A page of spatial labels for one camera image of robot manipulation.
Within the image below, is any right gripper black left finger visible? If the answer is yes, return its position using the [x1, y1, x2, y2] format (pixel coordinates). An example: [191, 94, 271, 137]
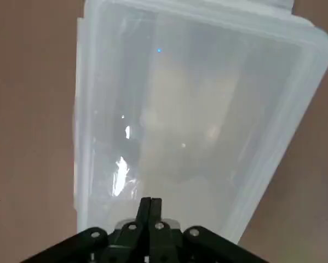
[18, 197, 151, 263]

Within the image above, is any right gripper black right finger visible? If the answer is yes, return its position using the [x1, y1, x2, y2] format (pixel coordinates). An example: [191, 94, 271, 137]
[152, 197, 266, 263]

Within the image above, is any white plastic preservation box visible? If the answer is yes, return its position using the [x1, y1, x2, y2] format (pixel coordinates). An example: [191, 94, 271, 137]
[72, 0, 328, 245]

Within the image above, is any translucent white box lid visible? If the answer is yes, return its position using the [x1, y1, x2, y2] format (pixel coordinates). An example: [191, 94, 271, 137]
[73, 0, 328, 244]

